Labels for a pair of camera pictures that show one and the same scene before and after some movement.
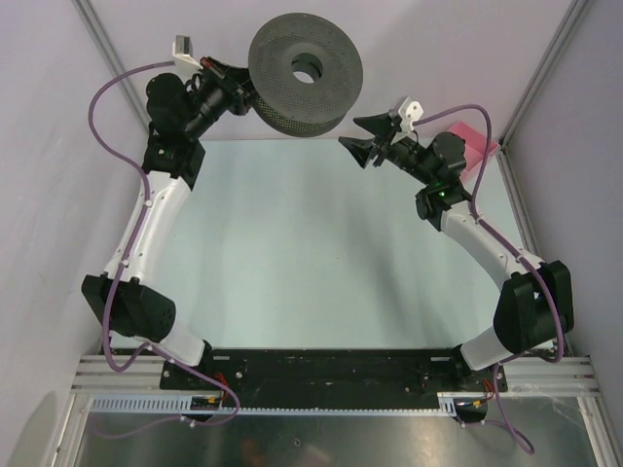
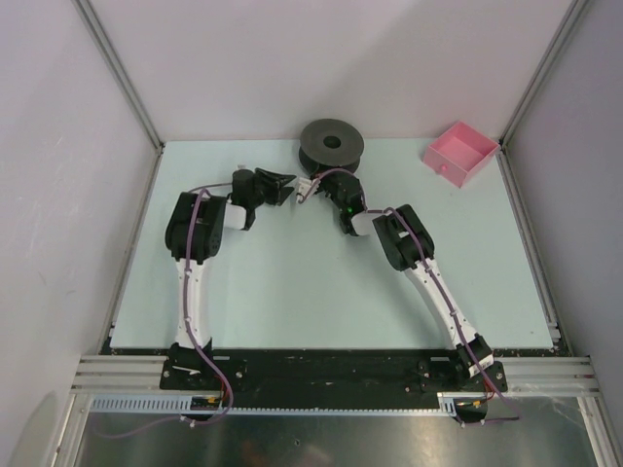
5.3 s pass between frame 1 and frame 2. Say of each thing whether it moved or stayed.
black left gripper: moved
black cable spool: moved
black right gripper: moved
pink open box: stayed
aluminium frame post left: stayed
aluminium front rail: stayed
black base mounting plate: stayed
